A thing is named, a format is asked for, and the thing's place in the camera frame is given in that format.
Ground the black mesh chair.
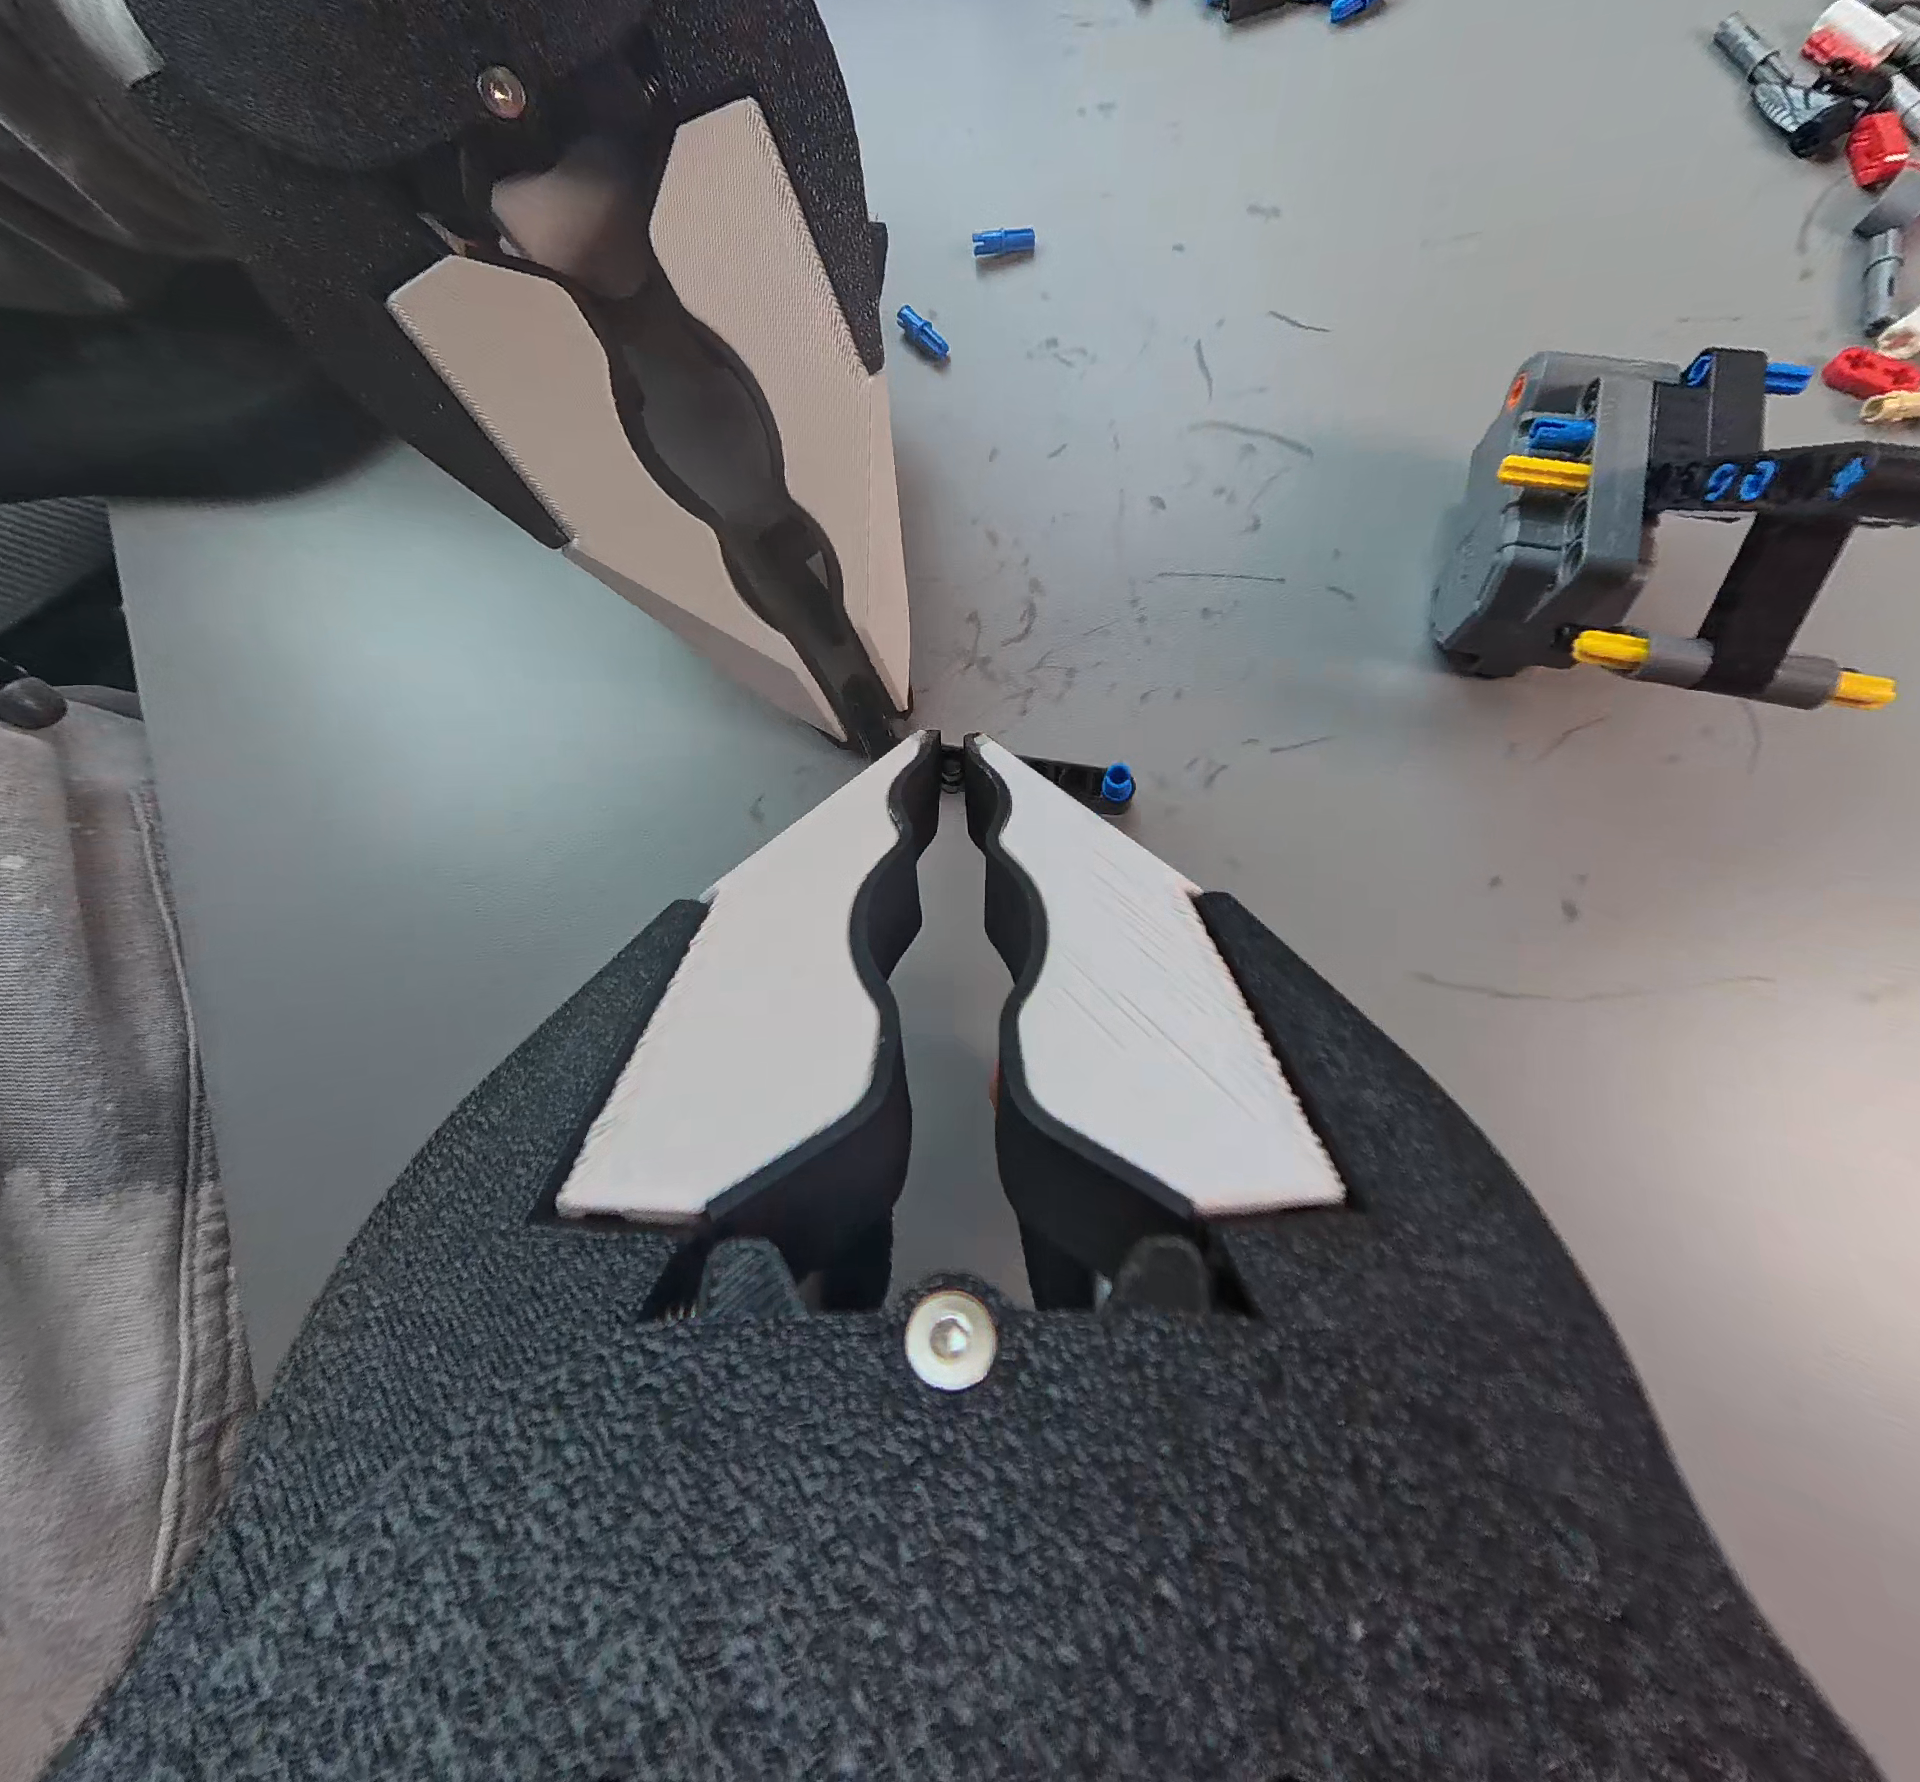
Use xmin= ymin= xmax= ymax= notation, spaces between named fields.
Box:
xmin=0 ymin=492 xmax=139 ymax=692

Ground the pile of mixed brick pieces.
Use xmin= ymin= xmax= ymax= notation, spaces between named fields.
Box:
xmin=1713 ymin=0 xmax=1920 ymax=428

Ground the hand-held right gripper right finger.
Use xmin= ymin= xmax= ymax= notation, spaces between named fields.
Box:
xmin=963 ymin=732 xmax=1350 ymax=1315

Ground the grey black brick assembly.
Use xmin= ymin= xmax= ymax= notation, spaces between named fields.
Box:
xmin=1428 ymin=345 xmax=1920 ymax=714

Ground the person's grey hoodie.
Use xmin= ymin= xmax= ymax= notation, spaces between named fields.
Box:
xmin=0 ymin=708 xmax=261 ymax=1724

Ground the grey desk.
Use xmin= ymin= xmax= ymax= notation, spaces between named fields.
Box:
xmin=109 ymin=0 xmax=1920 ymax=1771

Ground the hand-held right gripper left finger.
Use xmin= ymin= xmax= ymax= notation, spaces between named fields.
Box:
xmin=551 ymin=730 xmax=944 ymax=1315

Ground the black armrest pad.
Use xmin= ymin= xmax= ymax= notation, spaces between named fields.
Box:
xmin=0 ymin=296 xmax=396 ymax=504

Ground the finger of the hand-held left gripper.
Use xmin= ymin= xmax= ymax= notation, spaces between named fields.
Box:
xmin=385 ymin=252 xmax=899 ymax=760
xmin=650 ymin=93 xmax=913 ymax=725

